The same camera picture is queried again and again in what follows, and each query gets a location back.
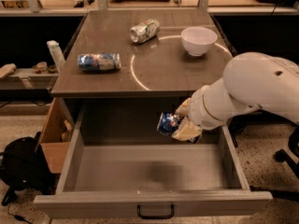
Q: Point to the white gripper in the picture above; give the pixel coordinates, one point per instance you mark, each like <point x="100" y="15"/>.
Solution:
<point x="198" y="110"/>

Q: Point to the blue pepsi can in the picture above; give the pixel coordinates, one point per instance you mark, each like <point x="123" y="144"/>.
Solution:
<point x="169" y="122"/>

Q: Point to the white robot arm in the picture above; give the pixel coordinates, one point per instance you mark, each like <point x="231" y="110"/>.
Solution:
<point x="250" y="81"/>

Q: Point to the open grey top drawer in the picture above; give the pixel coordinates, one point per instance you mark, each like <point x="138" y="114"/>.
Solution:
<point x="117" y="160"/>

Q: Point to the silver green soda can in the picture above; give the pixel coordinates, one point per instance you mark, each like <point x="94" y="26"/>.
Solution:
<point x="144" y="31"/>

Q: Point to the blue silver can on left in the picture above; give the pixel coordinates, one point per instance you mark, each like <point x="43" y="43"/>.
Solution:
<point x="99" y="62"/>

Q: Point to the grey cabinet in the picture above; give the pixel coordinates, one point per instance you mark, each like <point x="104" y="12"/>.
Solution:
<point x="159" y="67"/>

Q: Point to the white bowl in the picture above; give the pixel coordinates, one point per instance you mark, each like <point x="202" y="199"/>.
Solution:
<point x="197" y="41"/>

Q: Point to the black chair base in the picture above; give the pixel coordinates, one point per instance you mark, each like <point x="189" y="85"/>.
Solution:
<point x="283" y="156"/>

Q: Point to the cardboard box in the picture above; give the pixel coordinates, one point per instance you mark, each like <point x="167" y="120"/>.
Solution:
<point x="56" y="135"/>

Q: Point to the white plastic bottle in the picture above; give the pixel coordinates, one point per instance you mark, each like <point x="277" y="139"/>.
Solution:
<point x="56" y="54"/>

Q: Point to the black backpack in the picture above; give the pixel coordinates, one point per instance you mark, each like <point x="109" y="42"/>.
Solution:
<point x="24" y="166"/>

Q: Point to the black drawer handle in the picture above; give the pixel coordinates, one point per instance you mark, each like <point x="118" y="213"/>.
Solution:
<point x="155" y="212"/>

